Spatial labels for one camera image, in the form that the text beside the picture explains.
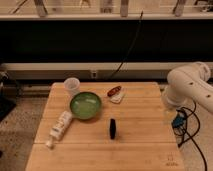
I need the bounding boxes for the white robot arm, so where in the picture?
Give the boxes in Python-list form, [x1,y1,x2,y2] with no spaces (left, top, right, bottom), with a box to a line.
[162,62,213,114]

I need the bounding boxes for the black eraser block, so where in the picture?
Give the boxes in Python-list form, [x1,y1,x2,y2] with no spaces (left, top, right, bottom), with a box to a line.
[109,119,116,139]

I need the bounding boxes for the red brown snack bar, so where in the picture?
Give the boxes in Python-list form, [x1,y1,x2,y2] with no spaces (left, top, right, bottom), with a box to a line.
[107,86,121,97]

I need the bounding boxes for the white wrapper packet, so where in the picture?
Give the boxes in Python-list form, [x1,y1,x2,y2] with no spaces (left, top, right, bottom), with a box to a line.
[110,90,125,104]

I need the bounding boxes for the green bowl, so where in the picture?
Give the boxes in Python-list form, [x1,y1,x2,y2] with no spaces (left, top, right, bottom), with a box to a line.
[70,92,102,120]

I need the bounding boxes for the clear plastic cup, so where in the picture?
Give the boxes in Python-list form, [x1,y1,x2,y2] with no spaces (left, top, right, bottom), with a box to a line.
[64,77,80,97]

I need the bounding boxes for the white lotion bottle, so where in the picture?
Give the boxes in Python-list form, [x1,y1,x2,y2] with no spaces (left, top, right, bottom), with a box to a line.
[46,111,72,149]

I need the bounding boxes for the blue connector plug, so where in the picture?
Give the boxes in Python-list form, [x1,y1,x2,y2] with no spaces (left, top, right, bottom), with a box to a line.
[172,115,185,128]

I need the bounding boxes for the black object at left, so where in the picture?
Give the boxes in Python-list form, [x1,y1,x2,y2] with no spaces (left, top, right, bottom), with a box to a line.
[0,71,16,122]

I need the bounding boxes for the white wall outlet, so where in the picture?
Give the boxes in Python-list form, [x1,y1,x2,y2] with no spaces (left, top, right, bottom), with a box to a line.
[91,71,98,78]

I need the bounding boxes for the black hanging cable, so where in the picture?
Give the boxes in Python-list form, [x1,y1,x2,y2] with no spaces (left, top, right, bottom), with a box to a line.
[105,10,144,81]

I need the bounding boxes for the black floor cable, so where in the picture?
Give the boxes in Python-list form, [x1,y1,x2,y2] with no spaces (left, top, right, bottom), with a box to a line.
[173,101,209,171]

